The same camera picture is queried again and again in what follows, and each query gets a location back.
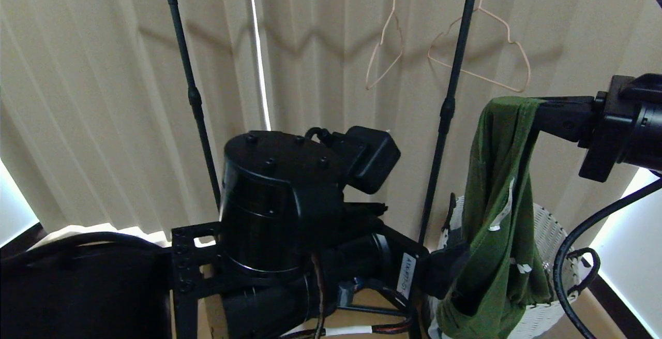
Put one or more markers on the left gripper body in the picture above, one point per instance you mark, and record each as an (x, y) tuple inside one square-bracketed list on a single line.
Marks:
[(382, 256)]

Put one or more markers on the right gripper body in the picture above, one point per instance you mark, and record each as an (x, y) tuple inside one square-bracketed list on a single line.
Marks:
[(636, 121)]

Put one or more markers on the green long-sleeved shirt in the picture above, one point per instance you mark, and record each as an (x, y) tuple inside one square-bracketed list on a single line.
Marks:
[(496, 199)]

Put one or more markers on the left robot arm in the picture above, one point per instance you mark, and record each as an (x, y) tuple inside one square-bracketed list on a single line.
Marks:
[(274, 199)]

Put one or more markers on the white laundry basket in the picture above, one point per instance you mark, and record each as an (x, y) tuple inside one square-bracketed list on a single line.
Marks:
[(548, 235)]

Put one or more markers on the pink clothes hanger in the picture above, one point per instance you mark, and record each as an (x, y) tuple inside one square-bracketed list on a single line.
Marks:
[(384, 36), (476, 75)]

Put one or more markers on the black clothes rack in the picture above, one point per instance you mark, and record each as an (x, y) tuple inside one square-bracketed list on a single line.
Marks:
[(194, 98)]

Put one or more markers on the beige curtain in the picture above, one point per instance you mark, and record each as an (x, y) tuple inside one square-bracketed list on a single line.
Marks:
[(103, 96)]

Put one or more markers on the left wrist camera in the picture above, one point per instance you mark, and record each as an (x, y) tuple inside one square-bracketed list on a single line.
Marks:
[(372, 160)]

